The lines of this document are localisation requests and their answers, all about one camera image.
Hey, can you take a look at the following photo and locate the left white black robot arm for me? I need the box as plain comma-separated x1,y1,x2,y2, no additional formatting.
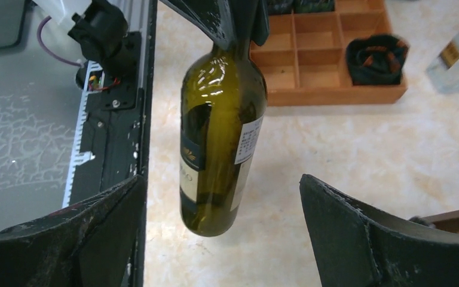
36,1,270,78

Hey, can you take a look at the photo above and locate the black rolled sock top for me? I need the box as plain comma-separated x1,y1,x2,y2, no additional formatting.
345,33,409,86

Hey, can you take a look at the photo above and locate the dark rolled sock middle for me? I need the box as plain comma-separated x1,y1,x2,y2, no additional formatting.
267,0,294,16

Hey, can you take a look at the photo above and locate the dark rolled sock front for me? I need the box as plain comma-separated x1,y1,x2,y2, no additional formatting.
293,0,335,14

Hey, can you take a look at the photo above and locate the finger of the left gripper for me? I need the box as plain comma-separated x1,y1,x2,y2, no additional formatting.
250,0,270,46
161,0,235,51

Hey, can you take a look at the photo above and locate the dark rolled sock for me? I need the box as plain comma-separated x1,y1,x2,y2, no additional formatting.
293,0,335,14
267,0,294,16

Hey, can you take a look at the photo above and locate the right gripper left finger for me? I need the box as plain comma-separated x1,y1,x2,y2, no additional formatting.
0,175,146,286

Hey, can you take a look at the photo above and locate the grey cable comb strip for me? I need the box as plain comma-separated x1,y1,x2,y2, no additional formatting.
62,60,102,208

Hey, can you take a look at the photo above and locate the orange wooden compartment tray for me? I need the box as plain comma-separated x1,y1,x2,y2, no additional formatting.
250,1,407,106

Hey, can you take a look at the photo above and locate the dark wine bottle black cap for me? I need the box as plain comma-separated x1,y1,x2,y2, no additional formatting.
179,41,267,237

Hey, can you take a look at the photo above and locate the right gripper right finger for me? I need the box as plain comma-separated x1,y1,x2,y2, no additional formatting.
299,174,459,286

